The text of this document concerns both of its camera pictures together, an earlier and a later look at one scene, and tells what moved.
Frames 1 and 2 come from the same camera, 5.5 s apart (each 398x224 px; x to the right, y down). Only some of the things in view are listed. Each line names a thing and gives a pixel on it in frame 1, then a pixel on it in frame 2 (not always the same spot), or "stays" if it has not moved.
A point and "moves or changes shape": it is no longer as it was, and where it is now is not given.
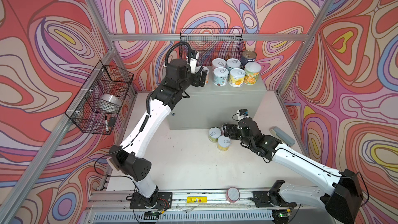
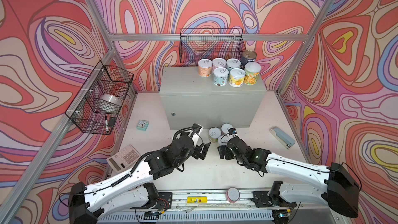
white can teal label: x=220 y=76 stays
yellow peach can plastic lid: x=252 y=71 stays
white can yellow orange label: x=237 y=77 stays
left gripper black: x=196 y=82 → x=198 y=151
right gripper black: x=233 y=127 → x=227 y=156
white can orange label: x=204 y=69 moves or changes shape
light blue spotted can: x=232 y=63 stays
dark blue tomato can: x=248 y=56 stays
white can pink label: x=218 y=63 stays
